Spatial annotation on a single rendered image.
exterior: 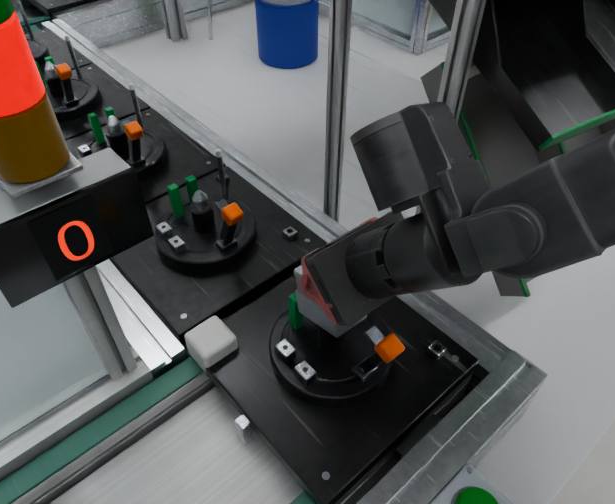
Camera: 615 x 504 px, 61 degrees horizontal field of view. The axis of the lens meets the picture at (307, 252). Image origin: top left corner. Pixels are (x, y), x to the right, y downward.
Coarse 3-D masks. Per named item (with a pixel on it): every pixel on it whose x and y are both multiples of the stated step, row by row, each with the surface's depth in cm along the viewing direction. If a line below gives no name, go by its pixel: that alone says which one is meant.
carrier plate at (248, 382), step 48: (288, 288) 67; (240, 336) 62; (432, 336) 62; (240, 384) 57; (384, 384) 57; (432, 384) 57; (288, 432) 53; (336, 432) 53; (384, 432) 53; (336, 480) 50
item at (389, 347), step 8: (376, 328) 51; (368, 336) 50; (376, 336) 50; (392, 336) 49; (376, 344) 50; (384, 344) 49; (392, 344) 49; (400, 344) 49; (376, 352) 50; (384, 352) 49; (392, 352) 48; (400, 352) 49; (368, 360) 53; (376, 360) 51; (384, 360) 49; (360, 368) 55; (368, 368) 53
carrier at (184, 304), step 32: (192, 192) 72; (224, 192) 75; (256, 192) 81; (160, 224) 70; (192, 224) 72; (256, 224) 75; (288, 224) 75; (128, 256) 71; (160, 256) 71; (192, 256) 68; (224, 256) 68; (256, 256) 71; (288, 256) 71; (160, 288) 67; (192, 288) 67; (224, 288) 67; (256, 288) 67; (192, 320) 63
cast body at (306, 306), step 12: (300, 276) 52; (300, 288) 54; (312, 288) 51; (300, 300) 55; (312, 300) 53; (300, 312) 56; (312, 312) 54; (324, 312) 52; (324, 324) 53; (336, 336) 52
